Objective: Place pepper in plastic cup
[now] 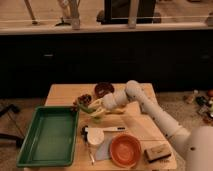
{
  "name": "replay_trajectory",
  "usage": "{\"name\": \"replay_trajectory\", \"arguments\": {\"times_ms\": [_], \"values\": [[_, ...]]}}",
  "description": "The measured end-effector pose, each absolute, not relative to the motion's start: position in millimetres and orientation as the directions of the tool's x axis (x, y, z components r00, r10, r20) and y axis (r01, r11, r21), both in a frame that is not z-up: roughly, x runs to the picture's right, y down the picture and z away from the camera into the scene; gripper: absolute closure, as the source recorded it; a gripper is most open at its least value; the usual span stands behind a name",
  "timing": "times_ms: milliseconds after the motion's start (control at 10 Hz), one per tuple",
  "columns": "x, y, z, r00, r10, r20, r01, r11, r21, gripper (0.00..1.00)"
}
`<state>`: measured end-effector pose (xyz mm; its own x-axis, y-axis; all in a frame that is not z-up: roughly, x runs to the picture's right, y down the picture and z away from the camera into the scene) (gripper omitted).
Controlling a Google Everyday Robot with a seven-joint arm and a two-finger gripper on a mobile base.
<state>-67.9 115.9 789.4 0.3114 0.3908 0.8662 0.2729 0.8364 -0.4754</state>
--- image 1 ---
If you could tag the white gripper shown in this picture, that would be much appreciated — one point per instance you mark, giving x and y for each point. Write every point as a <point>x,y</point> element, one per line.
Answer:
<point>110,101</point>

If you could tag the green pepper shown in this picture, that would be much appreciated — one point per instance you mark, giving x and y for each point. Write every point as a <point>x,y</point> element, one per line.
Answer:
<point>86,109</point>

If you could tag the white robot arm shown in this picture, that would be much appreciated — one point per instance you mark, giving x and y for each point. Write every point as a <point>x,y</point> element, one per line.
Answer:
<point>195,147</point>

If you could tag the white plastic cup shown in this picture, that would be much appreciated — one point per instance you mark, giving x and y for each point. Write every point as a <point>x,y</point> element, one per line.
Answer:
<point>95,136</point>

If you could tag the dark red fruit cluster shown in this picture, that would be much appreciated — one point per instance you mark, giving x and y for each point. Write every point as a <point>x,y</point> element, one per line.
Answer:
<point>84,99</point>

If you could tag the dark brown bowl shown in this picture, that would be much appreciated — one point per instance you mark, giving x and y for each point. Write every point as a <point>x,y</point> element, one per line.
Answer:
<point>103,88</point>

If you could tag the metal spoon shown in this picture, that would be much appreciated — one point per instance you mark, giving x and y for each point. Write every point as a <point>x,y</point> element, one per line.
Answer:
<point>84,137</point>

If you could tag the grey cloth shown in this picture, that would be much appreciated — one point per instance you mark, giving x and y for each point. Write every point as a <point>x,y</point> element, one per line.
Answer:
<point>103,143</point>

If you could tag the orange bowl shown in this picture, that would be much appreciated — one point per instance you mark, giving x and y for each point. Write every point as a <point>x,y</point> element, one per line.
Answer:
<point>125,150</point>

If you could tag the green plastic tray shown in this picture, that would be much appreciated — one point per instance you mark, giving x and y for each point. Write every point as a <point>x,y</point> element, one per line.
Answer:
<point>50,139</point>

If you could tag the tan sponge block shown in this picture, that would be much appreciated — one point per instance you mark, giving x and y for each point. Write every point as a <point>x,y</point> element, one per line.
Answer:
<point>158,152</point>

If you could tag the dark cabinet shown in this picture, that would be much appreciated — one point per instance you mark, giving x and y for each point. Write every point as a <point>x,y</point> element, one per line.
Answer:
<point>169,60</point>

